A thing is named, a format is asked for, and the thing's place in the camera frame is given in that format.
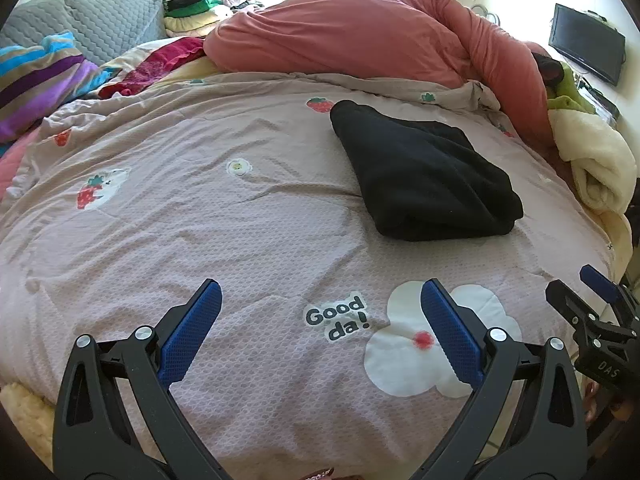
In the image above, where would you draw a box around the cream fluffy rug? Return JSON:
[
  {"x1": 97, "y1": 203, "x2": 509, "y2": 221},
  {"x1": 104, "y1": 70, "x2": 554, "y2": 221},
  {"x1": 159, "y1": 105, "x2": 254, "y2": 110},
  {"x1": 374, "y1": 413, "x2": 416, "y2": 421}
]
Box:
[{"x1": 0, "y1": 382, "x2": 56, "y2": 471}]

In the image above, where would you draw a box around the pink quilted bedsheet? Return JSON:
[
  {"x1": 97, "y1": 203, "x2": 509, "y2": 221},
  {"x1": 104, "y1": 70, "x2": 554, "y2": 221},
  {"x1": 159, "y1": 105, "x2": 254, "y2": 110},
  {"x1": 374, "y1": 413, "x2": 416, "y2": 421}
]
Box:
[{"x1": 0, "y1": 130, "x2": 41, "y2": 201}]

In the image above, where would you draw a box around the red velvet garment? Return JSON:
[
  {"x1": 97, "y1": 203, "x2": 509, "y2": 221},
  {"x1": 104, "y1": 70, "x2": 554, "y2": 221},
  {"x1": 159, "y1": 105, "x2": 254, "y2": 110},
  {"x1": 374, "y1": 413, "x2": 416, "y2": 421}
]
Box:
[{"x1": 97, "y1": 37, "x2": 208, "y2": 100}]

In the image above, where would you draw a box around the grey quilted pillow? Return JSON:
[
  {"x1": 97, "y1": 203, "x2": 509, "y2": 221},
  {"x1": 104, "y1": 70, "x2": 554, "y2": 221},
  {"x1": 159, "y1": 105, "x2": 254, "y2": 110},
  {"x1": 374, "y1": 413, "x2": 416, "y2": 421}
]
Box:
[{"x1": 0, "y1": 0, "x2": 168, "y2": 66}]

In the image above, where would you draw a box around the striped pillow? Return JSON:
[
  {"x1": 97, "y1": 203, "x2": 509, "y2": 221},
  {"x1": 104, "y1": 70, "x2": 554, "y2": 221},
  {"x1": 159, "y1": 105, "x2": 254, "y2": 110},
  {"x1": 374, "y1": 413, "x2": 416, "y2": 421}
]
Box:
[{"x1": 0, "y1": 31, "x2": 113, "y2": 143}]

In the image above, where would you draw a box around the printed pink-grey quilt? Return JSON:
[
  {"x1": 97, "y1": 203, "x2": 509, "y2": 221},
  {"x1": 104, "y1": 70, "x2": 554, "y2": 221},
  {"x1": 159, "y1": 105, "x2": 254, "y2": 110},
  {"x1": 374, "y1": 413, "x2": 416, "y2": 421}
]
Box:
[{"x1": 0, "y1": 71, "x2": 626, "y2": 461}]

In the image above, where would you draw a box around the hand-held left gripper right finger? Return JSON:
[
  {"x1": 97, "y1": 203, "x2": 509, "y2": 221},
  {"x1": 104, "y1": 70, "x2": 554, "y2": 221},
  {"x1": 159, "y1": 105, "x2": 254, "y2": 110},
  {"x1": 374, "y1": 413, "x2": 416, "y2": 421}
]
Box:
[{"x1": 407, "y1": 279, "x2": 588, "y2": 480}]

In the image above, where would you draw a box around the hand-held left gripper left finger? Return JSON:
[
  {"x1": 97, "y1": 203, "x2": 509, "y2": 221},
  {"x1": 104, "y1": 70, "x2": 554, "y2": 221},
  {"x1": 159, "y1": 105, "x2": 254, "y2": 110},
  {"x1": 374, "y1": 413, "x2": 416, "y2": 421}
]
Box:
[{"x1": 51, "y1": 280, "x2": 236, "y2": 480}]

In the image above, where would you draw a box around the cream fleece blanket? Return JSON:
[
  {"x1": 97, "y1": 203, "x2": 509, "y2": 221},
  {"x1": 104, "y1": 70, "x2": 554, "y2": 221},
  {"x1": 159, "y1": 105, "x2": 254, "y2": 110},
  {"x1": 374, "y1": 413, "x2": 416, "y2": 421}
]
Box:
[{"x1": 547, "y1": 109, "x2": 638, "y2": 216}]

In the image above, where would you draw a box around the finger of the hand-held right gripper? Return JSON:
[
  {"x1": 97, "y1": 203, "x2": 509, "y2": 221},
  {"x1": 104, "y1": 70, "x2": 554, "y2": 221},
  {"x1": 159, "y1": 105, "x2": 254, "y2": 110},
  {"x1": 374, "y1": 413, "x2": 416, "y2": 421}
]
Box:
[
  {"x1": 545, "y1": 280, "x2": 621, "y2": 356},
  {"x1": 580, "y1": 265, "x2": 640, "y2": 313}
]

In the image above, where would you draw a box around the dark brown plush item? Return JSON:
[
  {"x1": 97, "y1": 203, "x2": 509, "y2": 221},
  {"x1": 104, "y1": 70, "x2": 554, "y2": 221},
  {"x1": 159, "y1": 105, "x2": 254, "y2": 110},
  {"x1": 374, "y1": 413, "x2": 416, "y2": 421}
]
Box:
[{"x1": 532, "y1": 52, "x2": 563, "y2": 88}]

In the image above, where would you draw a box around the black monitor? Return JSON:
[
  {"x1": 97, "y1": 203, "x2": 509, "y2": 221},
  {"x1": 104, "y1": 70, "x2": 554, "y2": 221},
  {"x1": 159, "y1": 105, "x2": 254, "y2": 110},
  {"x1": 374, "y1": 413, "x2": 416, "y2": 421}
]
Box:
[{"x1": 548, "y1": 3, "x2": 627, "y2": 86}]

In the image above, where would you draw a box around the cream folded garment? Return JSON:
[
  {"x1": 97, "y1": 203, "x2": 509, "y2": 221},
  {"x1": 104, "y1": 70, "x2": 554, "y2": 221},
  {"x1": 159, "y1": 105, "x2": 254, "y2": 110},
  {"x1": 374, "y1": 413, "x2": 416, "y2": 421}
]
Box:
[{"x1": 165, "y1": 9, "x2": 228, "y2": 38}]

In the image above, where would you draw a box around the salmon pink duvet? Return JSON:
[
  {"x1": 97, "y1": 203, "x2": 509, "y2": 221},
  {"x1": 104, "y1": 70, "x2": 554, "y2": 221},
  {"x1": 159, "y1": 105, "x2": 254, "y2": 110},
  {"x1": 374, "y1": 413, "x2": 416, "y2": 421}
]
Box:
[{"x1": 203, "y1": 0, "x2": 561, "y2": 148}]

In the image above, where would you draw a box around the black sweater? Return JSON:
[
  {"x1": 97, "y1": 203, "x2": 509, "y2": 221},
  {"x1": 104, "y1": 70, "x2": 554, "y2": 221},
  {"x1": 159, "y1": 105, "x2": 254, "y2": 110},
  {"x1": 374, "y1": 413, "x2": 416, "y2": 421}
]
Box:
[{"x1": 330, "y1": 100, "x2": 524, "y2": 242}]

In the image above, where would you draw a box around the green folded garment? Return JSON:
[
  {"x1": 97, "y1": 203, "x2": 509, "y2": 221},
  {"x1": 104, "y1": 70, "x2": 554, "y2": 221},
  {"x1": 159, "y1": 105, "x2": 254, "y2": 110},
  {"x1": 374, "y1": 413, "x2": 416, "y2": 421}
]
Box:
[{"x1": 167, "y1": 0, "x2": 223, "y2": 16}]

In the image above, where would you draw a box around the person's right hand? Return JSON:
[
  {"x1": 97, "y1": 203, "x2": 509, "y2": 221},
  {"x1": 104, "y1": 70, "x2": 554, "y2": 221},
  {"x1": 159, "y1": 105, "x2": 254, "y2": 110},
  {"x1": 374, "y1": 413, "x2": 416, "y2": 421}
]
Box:
[{"x1": 582, "y1": 380, "x2": 640, "y2": 427}]

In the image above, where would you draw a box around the pale yellow sheet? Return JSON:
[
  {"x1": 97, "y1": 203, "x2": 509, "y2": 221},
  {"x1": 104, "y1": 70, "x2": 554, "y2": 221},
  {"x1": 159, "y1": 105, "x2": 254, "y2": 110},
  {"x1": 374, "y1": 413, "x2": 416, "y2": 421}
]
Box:
[{"x1": 102, "y1": 42, "x2": 221, "y2": 86}]

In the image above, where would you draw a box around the green plush cloth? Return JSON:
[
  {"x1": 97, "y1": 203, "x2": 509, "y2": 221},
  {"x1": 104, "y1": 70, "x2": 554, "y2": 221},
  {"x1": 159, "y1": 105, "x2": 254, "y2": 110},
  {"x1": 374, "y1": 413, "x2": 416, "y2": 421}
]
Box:
[{"x1": 547, "y1": 62, "x2": 596, "y2": 111}]

